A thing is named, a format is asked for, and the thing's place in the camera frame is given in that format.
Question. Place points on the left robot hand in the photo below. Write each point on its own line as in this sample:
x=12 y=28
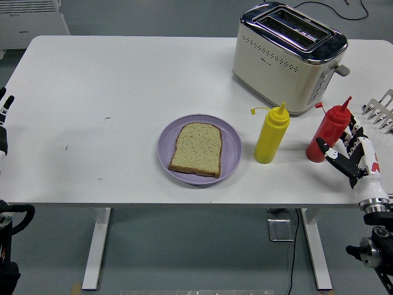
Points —
x=3 y=139

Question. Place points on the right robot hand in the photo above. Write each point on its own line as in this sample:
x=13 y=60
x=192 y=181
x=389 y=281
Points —
x=367 y=159

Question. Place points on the red squeeze bottle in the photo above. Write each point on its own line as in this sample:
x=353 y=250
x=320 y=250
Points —
x=328 y=135

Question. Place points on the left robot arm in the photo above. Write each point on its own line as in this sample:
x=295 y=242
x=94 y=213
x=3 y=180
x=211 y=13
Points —
x=6 y=246

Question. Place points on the bread slice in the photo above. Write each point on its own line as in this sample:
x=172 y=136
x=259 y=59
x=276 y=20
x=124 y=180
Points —
x=198 y=150

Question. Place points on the silver metal toast rack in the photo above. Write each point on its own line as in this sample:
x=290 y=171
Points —
x=379 y=107

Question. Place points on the yellow squeeze bottle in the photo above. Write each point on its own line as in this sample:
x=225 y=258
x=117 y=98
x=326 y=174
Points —
x=271 y=135

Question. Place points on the white table leg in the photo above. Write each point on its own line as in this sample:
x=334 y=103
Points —
x=317 y=246
x=96 y=239

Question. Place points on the metal floor socket plate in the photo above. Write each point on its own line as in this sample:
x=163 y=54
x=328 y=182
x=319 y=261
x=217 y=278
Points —
x=280 y=230

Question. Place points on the white floor appliance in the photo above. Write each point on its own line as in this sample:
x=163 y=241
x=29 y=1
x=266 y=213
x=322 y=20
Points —
x=33 y=27

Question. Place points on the cream and chrome toaster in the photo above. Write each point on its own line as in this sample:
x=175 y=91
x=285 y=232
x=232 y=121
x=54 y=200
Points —
x=270 y=67

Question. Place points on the purple plate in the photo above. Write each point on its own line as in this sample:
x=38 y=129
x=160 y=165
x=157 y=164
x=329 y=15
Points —
x=230 y=144

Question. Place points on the small wooden piece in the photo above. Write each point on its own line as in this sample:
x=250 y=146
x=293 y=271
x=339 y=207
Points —
x=76 y=289

